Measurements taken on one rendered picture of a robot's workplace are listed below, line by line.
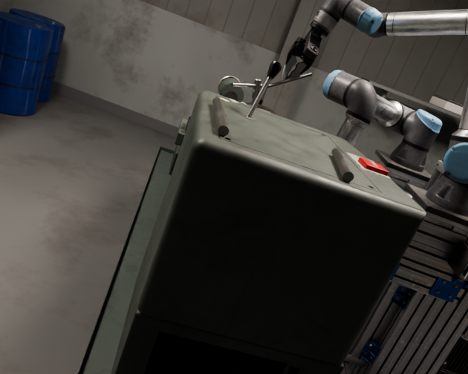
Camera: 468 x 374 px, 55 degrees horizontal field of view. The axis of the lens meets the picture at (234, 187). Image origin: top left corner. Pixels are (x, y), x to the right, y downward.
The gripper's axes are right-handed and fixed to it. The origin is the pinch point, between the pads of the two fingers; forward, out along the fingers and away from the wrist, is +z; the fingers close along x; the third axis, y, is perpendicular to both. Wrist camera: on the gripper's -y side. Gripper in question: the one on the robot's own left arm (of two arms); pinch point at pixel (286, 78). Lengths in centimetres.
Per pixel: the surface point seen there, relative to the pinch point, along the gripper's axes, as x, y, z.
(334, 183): -2, -79, 9
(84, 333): 6, 8, 140
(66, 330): 14, 7, 142
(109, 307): 12, -39, 86
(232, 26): 2, 361, -4
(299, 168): 5, -78, 10
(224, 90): 3, 98, 27
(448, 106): -208, 268, -62
